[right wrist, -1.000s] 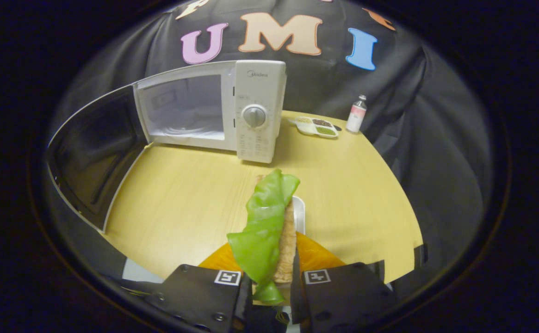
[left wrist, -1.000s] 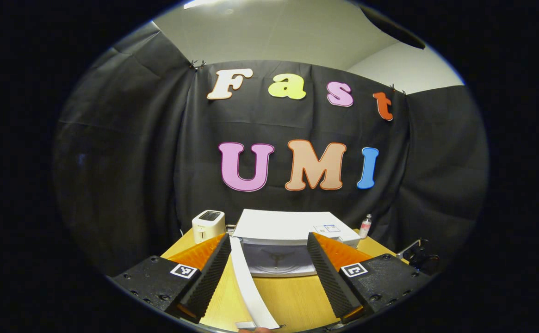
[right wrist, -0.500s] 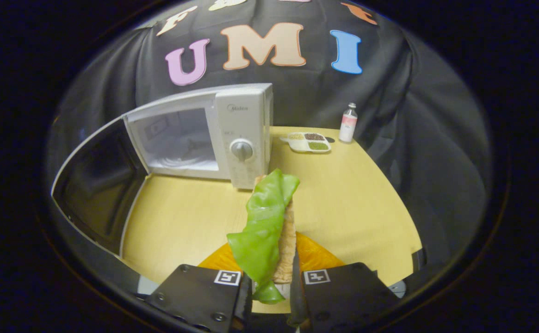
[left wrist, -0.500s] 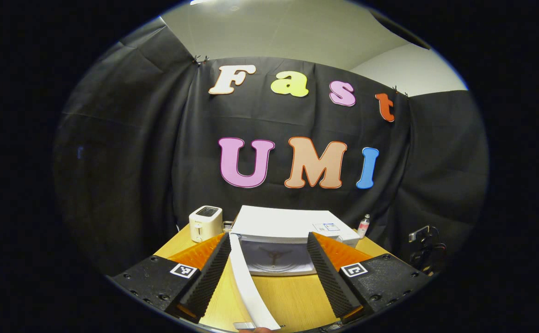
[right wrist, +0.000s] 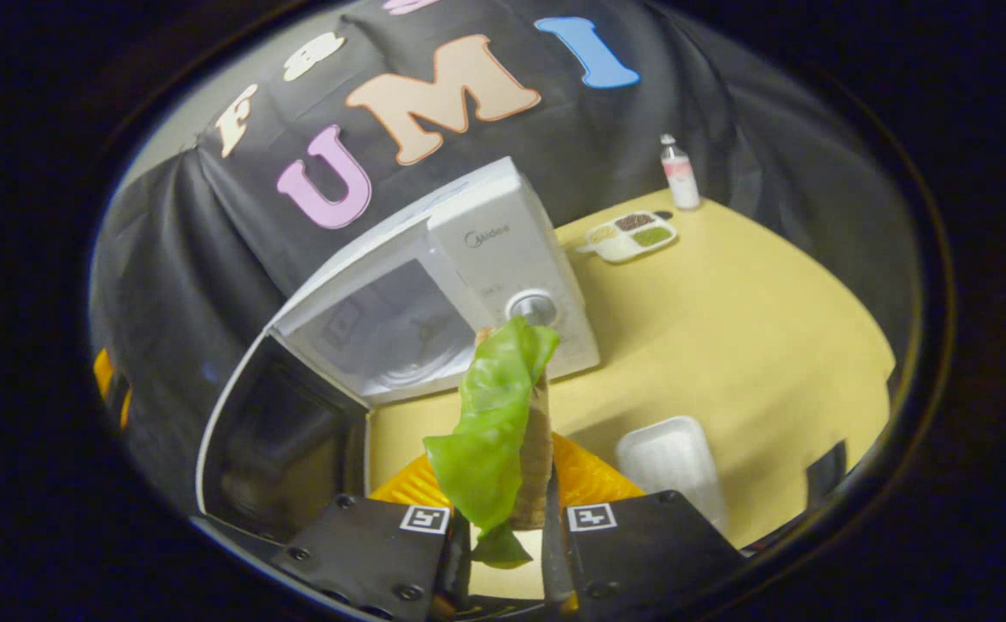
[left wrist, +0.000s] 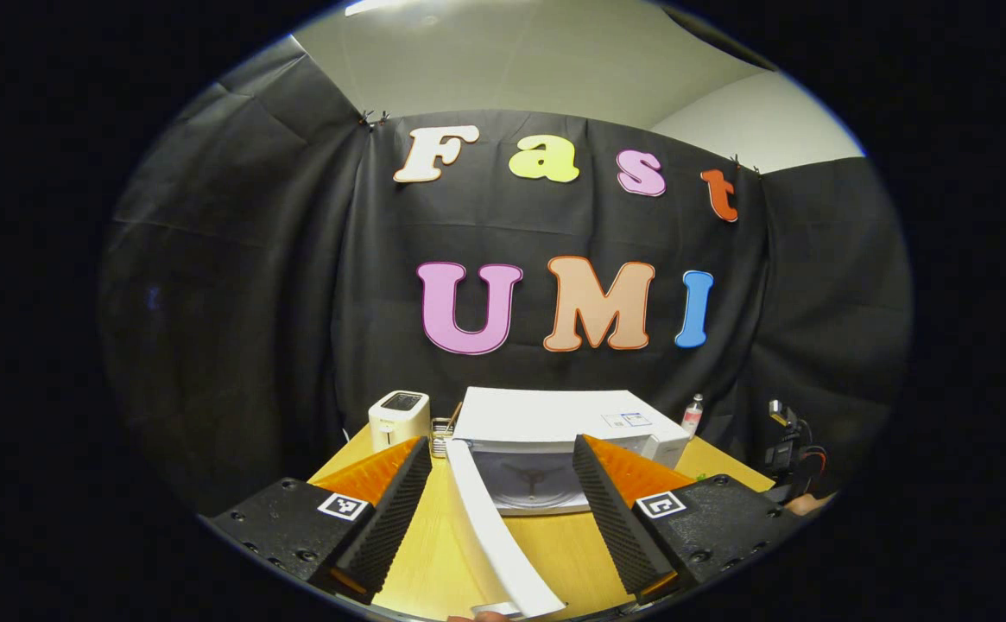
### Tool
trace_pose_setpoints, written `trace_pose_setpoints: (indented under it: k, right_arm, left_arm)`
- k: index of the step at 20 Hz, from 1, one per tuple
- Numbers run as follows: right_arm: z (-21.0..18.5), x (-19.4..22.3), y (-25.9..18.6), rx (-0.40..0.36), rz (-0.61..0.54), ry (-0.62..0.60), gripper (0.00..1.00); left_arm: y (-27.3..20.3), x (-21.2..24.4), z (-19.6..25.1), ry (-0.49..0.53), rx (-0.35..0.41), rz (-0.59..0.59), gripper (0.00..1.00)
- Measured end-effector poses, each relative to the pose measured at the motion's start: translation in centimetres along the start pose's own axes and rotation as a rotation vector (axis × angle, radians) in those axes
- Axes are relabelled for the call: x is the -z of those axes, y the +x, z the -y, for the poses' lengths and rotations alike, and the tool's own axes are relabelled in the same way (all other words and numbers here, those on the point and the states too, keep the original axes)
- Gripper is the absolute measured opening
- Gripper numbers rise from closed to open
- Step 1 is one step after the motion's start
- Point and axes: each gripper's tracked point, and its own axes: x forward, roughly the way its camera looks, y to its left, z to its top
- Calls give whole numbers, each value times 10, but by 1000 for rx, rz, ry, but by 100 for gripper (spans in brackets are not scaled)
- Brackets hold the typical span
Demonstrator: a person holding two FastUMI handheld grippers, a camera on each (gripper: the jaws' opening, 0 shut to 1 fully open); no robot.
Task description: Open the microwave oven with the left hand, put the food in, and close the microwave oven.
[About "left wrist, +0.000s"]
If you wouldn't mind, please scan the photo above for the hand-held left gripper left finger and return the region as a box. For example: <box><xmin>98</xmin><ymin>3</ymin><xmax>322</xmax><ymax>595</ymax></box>
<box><xmin>207</xmin><ymin>435</ymin><xmax>433</xmax><ymax>606</ymax></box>

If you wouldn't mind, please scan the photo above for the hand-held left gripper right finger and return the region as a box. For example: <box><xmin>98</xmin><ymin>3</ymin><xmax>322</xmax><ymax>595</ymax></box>
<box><xmin>572</xmin><ymin>434</ymin><xmax>807</xmax><ymax>604</ymax></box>

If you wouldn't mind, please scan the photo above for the white microwave oven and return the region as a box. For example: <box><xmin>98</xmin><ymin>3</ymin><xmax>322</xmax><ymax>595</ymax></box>
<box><xmin>444</xmin><ymin>386</ymin><xmax>692</xmax><ymax>619</ymax></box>

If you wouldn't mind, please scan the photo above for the glass jar with wooden stick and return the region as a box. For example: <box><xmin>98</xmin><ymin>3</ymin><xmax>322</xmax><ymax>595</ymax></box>
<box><xmin>430</xmin><ymin>401</ymin><xmax>463</xmax><ymax>460</ymax></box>

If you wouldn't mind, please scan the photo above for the white toaster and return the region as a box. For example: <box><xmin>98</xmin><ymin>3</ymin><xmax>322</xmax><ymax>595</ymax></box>
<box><xmin>369</xmin><ymin>390</ymin><xmax>431</xmax><ymax>453</ymax></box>

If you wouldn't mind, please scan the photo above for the black backdrop cloth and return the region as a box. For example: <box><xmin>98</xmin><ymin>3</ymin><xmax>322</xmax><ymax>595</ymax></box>
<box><xmin>98</xmin><ymin>35</ymin><xmax>914</xmax><ymax>517</ymax></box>

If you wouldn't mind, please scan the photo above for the ceiling light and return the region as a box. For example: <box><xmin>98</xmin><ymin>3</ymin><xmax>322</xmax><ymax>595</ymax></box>
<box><xmin>345</xmin><ymin>0</ymin><xmax>421</xmax><ymax>17</ymax></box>

